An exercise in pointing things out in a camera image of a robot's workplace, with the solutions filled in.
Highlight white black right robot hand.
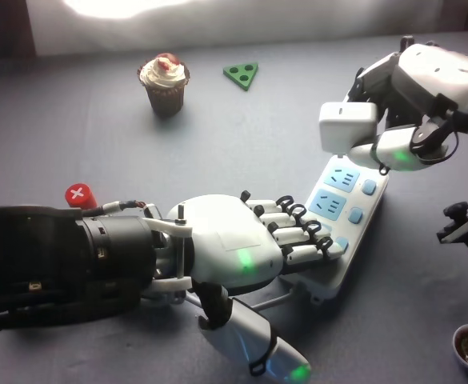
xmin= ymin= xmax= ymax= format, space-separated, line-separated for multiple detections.
xmin=343 ymin=35 xmax=468 ymax=176

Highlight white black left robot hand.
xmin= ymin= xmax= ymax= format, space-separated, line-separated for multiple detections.
xmin=164 ymin=190 xmax=350 ymax=382

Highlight white power adapter block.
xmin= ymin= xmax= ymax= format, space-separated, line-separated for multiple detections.
xmin=318 ymin=102 xmax=379 ymax=156

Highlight white power strip blue sockets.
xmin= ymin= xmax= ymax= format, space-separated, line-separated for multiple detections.
xmin=281 ymin=154 xmax=390 ymax=301

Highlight red cylinder white cross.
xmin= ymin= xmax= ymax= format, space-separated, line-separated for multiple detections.
xmin=64 ymin=183 xmax=98 ymax=210

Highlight grey table cloth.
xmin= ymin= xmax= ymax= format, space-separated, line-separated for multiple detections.
xmin=0 ymin=30 xmax=468 ymax=384

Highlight green triangle three holes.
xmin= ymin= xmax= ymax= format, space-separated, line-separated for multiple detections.
xmin=222 ymin=62 xmax=260 ymax=92

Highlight toy cupcake white frosting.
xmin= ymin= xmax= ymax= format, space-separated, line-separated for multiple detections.
xmin=138 ymin=52 xmax=191 ymax=118

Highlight white backdrop sheet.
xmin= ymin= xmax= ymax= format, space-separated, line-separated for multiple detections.
xmin=27 ymin=0 xmax=468 ymax=57

